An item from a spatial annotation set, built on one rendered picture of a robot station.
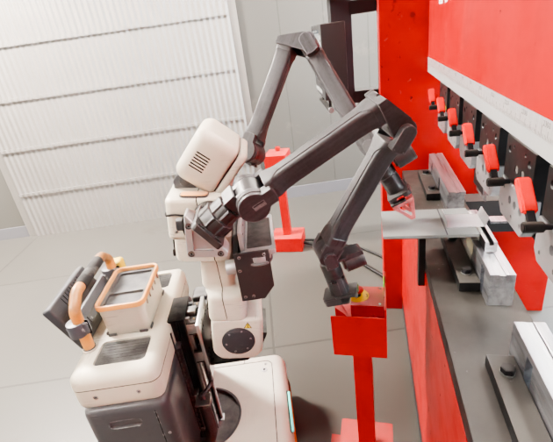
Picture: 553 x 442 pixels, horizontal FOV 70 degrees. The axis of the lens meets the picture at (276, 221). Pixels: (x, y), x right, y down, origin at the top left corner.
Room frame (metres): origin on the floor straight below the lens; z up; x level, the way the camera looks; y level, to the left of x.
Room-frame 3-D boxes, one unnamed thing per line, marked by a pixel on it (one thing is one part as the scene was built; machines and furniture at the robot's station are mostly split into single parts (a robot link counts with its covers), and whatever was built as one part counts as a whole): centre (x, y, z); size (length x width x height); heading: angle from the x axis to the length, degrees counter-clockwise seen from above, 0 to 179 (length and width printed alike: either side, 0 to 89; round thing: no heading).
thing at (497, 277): (0.99, -0.59, 0.92); 0.39 x 0.06 x 0.10; 165
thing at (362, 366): (1.01, -0.22, 0.39); 0.06 x 0.06 x 0.54; 73
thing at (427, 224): (1.08, -0.46, 1.00); 0.26 x 0.18 x 0.01; 75
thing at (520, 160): (0.68, -0.50, 1.26); 0.15 x 0.09 x 0.17; 165
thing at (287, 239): (2.89, -0.08, 0.42); 0.25 x 0.20 x 0.83; 75
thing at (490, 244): (1.00, -0.59, 0.99); 0.20 x 0.03 x 0.03; 165
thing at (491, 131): (0.87, -0.55, 1.26); 0.15 x 0.09 x 0.17; 165
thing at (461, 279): (1.02, -0.53, 0.89); 0.30 x 0.05 x 0.03; 165
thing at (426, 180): (1.64, -0.70, 0.89); 0.30 x 0.05 x 0.03; 165
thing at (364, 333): (1.01, -0.22, 0.75); 0.20 x 0.16 x 0.18; 163
